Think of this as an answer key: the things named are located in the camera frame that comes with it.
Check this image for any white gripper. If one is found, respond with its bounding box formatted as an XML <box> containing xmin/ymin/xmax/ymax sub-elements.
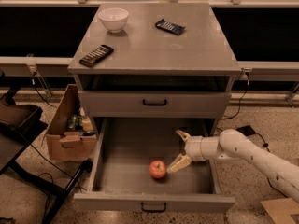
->
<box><xmin>167</xmin><ymin>130</ymin><xmax>206</xmax><ymax>173</ymax></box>

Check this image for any red apple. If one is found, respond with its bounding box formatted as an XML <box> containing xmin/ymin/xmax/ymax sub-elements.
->
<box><xmin>149</xmin><ymin>160</ymin><xmax>166</xmax><ymax>179</ymax></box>

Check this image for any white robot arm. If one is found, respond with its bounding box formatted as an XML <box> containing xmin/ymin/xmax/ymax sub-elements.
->
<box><xmin>167</xmin><ymin>129</ymin><xmax>299</xmax><ymax>202</ymax></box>

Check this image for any open grey lower drawer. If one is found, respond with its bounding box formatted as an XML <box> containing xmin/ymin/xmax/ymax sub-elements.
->
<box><xmin>75</xmin><ymin>118</ymin><xmax>235</xmax><ymax>213</ymax></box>

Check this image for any grey drawer cabinet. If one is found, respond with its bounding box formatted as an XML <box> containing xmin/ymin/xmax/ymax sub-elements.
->
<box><xmin>67</xmin><ymin>2</ymin><xmax>243</xmax><ymax>136</ymax></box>

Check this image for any closed grey upper drawer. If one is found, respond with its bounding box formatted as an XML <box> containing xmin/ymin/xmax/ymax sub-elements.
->
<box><xmin>78</xmin><ymin>91</ymin><xmax>231</xmax><ymax>119</ymax></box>

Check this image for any yellow bottle in box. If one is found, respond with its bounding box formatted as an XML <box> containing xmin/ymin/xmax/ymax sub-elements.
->
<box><xmin>80</xmin><ymin>108</ymin><xmax>93</xmax><ymax>132</ymax></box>

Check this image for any green bag in box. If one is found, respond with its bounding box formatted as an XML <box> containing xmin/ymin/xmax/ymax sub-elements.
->
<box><xmin>66</xmin><ymin>115</ymin><xmax>82</xmax><ymax>132</ymax></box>

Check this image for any cardboard box with items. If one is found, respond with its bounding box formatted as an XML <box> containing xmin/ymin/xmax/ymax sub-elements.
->
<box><xmin>46</xmin><ymin>84</ymin><xmax>96</xmax><ymax>161</ymax></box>

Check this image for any cardboard sheet on floor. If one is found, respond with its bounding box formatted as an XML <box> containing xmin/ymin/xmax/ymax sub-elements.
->
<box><xmin>261</xmin><ymin>198</ymin><xmax>299</xmax><ymax>224</ymax></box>

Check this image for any black snack packet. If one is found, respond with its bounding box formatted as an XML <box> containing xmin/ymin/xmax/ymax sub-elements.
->
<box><xmin>79</xmin><ymin>45</ymin><xmax>114</xmax><ymax>67</ymax></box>

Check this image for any white bowl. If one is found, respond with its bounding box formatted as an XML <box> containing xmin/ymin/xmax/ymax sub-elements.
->
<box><xmin>98</xmin><ymin>7</ymin><xmax>129</xmax><ymax>33</ymax></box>

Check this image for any black table stand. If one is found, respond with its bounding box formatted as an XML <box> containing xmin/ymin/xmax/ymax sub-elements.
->
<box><xmin>0</xmin><ymin>68</ymin><xmax>93</xmax><ymax>224</ymax></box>

